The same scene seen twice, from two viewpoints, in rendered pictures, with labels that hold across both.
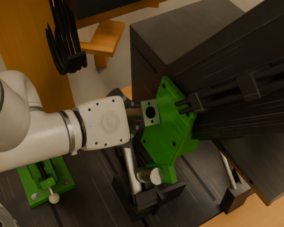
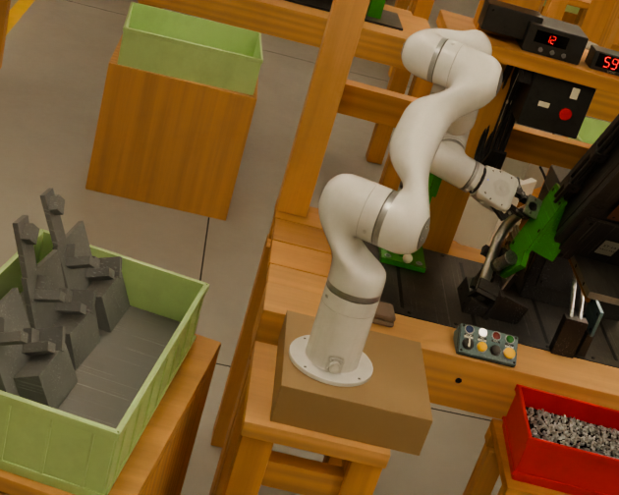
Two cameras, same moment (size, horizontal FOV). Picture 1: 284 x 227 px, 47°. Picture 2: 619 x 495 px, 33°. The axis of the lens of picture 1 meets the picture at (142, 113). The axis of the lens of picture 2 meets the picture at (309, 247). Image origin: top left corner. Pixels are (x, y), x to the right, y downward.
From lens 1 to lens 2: 2.23 m
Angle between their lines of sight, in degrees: 30
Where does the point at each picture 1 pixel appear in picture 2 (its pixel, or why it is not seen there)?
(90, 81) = not seen: hidden behind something
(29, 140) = (452, 155)
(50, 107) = (439, 205)
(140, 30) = (557, 170)
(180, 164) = (531, 313)
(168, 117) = (544, 212)
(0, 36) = not seen: hidden behind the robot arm
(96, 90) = not seen: hidden behind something
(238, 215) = (562, 359)
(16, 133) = (469, 120)
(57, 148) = (462, 173)
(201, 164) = (552, 324)
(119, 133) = (503, 199)
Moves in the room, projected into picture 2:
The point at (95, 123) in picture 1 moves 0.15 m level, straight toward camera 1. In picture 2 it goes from (491, 181) to (483, 199)
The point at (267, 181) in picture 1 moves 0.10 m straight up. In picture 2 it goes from (596, 287) to (612, 251)
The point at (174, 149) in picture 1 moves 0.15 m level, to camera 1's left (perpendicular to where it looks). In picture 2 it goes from (535, 235) to (483, 210)
